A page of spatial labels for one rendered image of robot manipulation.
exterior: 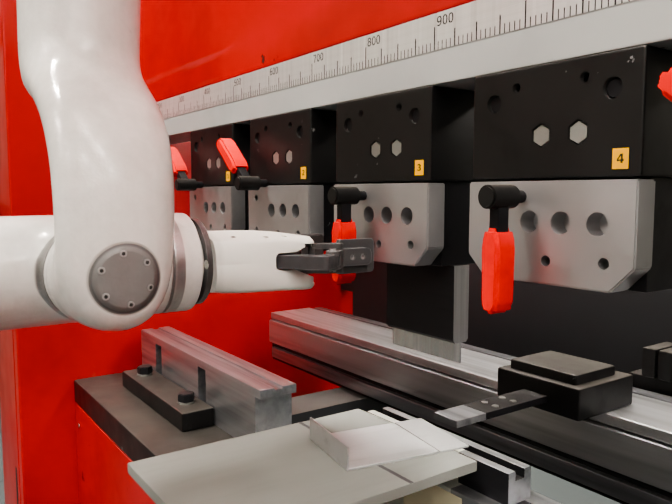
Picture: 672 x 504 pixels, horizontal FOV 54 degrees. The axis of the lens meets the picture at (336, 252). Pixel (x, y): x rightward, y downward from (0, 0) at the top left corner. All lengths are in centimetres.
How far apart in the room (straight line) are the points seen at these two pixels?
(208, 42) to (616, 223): 71
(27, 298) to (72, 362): 91
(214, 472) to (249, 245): 20
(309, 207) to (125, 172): 35
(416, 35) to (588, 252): 26
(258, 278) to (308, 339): 76
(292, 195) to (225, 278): 27
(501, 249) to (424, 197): 13
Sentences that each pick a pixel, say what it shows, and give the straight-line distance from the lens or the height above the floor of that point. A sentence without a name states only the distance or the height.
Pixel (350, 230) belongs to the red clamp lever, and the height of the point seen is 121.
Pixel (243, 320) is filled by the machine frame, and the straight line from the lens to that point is 153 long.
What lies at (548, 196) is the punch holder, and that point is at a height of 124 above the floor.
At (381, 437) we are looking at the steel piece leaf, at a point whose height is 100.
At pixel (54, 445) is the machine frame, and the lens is 145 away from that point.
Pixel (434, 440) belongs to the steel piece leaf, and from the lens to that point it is 68.
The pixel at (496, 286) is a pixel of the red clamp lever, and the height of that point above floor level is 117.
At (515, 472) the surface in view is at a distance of 63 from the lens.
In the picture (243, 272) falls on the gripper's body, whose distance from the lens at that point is 55.
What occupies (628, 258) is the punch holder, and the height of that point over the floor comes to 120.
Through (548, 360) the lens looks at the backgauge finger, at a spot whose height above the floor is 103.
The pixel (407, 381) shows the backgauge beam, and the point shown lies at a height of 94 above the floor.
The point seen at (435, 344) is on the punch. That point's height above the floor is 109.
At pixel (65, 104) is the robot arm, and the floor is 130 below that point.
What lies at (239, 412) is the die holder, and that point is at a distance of 101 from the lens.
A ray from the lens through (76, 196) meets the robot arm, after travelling 44.
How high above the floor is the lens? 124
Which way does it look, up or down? 5 degrees down
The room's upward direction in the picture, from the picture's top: straight up
